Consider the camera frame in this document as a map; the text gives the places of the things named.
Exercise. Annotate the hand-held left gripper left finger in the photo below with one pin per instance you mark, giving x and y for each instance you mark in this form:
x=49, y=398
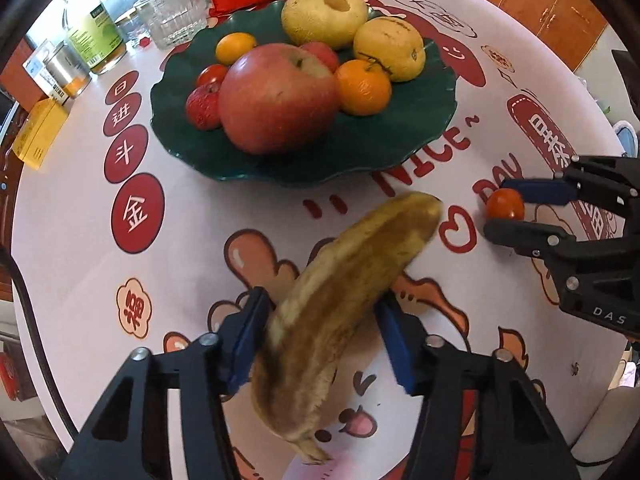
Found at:
x=247, y=340

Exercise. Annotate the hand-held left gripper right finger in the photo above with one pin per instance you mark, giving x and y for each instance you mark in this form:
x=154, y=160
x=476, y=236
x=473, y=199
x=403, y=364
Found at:
x=400, y=345

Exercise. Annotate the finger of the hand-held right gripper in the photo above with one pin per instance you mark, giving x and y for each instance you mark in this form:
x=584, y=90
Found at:
x=545, y=191
x=520, y=235

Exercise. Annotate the orange-red cherry tomato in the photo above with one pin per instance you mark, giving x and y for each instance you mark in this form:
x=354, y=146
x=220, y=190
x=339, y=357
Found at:
x=505, y=204

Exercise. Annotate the spotted yellow banana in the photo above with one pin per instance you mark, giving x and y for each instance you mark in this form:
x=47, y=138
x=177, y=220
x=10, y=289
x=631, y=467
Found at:
x=340, y=300

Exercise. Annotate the small mandarin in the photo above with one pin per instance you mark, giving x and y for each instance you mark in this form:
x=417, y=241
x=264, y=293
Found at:
x=362, y=85
x=235, y=47

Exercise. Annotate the red lychee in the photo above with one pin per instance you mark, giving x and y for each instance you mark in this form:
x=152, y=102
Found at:
x=202, y=107

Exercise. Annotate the dark green scalloped plate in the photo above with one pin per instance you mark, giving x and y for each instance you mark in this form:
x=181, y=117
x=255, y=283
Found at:
x=175, y=110

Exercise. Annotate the round red fruit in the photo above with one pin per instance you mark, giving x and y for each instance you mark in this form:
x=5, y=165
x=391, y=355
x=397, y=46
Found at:
x=325, y=55

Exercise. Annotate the red cherry tomato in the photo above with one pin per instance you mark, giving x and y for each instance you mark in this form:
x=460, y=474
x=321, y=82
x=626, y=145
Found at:
x=212, y=75

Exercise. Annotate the yellow pear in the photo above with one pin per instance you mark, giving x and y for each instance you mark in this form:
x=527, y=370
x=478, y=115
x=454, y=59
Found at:
x=310, y=20
x=390, y=45

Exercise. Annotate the wooden side cabinet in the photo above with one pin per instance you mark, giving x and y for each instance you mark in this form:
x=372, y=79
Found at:
x=540, y=5

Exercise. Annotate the red apple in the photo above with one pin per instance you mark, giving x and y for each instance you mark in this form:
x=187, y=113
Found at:
x=275, y=100

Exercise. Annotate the red basket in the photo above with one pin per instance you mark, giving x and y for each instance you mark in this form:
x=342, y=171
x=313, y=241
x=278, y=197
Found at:
x=7, y=372

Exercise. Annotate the yellow box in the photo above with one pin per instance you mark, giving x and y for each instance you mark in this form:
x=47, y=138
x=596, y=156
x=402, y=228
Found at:
x=37, y=132

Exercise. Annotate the clear glass cup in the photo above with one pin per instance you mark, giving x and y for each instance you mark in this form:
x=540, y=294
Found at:
x=175, y=25

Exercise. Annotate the metal can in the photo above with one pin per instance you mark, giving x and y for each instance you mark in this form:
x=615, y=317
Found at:
x=65, y=67

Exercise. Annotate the small empty glass jar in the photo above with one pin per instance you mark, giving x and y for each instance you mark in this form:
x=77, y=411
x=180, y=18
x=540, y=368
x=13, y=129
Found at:
x=134, y=25

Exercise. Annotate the green label bottle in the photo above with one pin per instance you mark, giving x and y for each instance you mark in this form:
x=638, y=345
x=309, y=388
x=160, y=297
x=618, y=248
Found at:
x=95, y=30

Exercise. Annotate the white carton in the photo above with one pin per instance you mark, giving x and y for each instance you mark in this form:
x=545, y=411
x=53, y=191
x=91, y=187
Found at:
x=35, y=67

